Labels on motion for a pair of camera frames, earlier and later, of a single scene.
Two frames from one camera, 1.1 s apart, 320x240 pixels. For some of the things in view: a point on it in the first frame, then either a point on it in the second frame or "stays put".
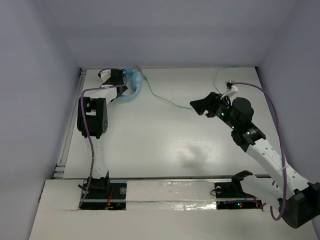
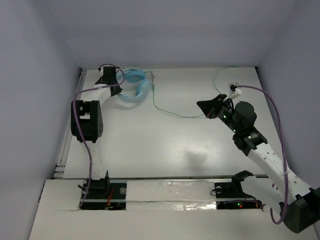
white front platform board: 175,209 stays put
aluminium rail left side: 60,166 stays put
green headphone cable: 177,104 to 180,115
